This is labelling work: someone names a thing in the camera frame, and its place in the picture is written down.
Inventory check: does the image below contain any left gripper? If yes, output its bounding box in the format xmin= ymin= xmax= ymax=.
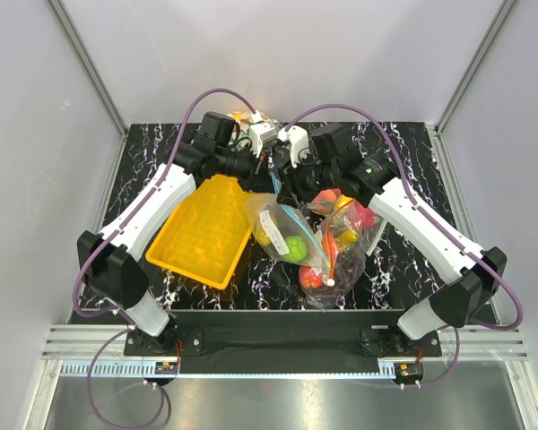
xmin=216 ymin=142 xmax=279 ymax=194

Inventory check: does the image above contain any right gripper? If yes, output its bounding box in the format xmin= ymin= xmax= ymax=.
xmin=276 ymin=150 xmax=339 ymax=210

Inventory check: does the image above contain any blue zip fruit bag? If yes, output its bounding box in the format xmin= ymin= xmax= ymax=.
xmin=245 ymin=172 xmax=327 ymax=267

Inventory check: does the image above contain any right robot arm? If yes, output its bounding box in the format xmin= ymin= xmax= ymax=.
xmin=275 ymin=124 xmax=508 ymax=356

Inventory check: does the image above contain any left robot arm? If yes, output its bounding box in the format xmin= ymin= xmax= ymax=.
xmin=77 ymin=112 xmax=263 ymax=355

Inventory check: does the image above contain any polka dot fruit bag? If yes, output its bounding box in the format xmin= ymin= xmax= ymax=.
xmin=228 ymin=111 xmax=282 ymax=146

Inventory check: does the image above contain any green fake fruit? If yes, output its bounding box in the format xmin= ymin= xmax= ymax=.
xmin=283 ymin=236 xmax=308 ymax=263

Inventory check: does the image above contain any banana and apples bag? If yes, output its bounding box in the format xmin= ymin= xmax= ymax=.
xmin=308 ymin=189 xmax=386 ymax=257

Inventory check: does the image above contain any grapes and orange bag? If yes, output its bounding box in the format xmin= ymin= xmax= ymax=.
xmin=299 ymin=217 xmax=368 ymax=310

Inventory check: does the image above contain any yellow plastic tray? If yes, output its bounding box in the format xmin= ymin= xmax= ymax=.
xmin=145 ymin=175 xmax=251 ymax=290

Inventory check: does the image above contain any left connector block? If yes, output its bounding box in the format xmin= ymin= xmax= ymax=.
xmin=154 ymin=358 xmax=180 ymax=377

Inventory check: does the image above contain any connector block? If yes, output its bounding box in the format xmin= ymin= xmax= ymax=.
xmin=154 ymin=358 xmax=180 ymax=377
xmin=395 ymin=362 xmax=424 ymax=385

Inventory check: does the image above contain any right connector block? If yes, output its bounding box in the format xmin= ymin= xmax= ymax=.
xmin=395 ymin=362 xmax=424 ymax=385

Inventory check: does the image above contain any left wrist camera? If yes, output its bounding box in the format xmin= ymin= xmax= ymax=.
xmin=248 ymin=121 xmax=281 ymax=159

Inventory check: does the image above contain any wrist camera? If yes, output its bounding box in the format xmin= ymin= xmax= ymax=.
xmin=248 ymin=121 xmax=281 ymax=159
xmin=277 ymin=125 xmax=309 ymax=168

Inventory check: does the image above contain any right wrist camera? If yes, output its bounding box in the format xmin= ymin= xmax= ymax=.
xmin=277 ymin=125 xmax=309 ymax=168

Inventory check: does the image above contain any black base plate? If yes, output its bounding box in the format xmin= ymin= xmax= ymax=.
xmin=124 ymin=310 xmax=442 ymax=377

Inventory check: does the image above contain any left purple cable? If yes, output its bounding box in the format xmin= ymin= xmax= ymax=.
xmin=71 ymin=88 xmax=261 ymax=429

